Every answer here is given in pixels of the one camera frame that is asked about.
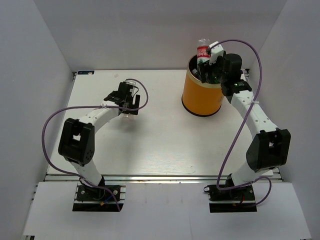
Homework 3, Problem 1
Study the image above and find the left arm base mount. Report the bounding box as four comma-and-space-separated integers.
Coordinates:
72, 184, 126, 213

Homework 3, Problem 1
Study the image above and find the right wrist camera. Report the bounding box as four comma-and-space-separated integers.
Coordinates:
207, 41, 225, 65

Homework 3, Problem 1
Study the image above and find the yellow cap small bottle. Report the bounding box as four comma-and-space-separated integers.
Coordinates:
120, 113, 134, 120

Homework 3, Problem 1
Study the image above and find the clear unlabelled bottle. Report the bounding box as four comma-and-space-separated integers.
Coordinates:
191, 68, 201, 79

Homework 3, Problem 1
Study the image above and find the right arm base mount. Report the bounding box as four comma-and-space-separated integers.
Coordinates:
203, 185, 257, 213

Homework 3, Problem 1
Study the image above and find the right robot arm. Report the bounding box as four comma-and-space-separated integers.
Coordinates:
198, 51, 291, 200

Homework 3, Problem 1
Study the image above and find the orange cylindrical bin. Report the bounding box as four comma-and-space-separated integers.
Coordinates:
181, 55, 224, 117

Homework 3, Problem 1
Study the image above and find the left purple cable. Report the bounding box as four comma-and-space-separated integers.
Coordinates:
41, 78, 150, 212

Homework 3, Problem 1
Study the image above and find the red label clear bottle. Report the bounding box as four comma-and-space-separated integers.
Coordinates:
196, 38, 211, 65

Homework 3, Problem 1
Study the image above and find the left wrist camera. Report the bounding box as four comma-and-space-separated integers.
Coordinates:
124, 79, 139, 90

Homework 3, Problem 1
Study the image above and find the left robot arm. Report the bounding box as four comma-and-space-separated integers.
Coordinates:
58, 80, 140, 200

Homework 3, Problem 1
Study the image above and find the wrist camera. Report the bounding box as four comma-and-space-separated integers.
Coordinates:
124, 79, 139, 90
207, 41, 225, 65

